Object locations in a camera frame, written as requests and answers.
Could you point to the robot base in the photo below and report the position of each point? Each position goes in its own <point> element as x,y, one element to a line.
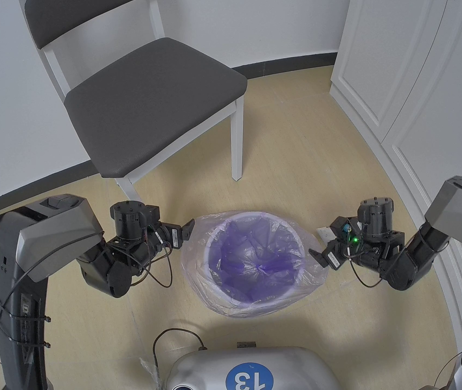
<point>214,370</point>

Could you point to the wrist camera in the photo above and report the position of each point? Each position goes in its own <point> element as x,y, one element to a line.
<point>341,228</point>
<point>153,214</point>

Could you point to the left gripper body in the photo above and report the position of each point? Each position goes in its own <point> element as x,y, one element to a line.
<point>169,234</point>

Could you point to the white wardrobe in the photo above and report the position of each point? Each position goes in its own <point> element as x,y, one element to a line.
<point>418,75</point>

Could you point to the white trash bin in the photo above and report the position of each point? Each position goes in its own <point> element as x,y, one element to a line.
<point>210,274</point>

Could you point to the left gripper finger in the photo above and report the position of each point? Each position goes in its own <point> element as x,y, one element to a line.
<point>188,228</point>

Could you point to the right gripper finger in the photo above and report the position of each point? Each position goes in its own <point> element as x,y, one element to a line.
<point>318,257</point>

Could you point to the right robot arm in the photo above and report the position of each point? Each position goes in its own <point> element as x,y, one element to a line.
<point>454,209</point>

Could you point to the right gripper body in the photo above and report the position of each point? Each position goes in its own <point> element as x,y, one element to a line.
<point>338,254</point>

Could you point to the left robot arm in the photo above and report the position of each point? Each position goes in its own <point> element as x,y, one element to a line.
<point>56,234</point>

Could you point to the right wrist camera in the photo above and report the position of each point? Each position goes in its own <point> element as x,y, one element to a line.
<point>341,228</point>

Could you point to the white chair with grey seat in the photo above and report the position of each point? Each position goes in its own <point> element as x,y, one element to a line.
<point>149,104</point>

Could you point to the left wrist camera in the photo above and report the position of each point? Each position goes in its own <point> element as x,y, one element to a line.
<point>153,214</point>

